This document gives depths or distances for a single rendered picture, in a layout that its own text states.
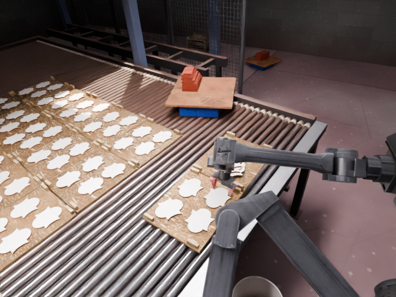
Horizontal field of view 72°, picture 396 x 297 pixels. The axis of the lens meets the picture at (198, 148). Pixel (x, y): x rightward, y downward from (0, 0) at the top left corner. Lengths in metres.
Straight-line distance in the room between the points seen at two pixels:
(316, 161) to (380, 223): 2.03
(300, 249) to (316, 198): 2.30
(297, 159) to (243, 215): 0.38
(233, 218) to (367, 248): 2.20
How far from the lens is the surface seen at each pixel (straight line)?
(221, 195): 1.45
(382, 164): 0.94
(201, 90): 2.22
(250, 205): 0.54
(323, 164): 0.91
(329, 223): 2.70
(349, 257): 2.56
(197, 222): 1.35
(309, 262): 0.57
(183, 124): 2.04
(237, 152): 0.82
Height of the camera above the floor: 2.03
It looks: 39 degrees down
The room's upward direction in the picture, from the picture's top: 4 degrees counter-clockwise
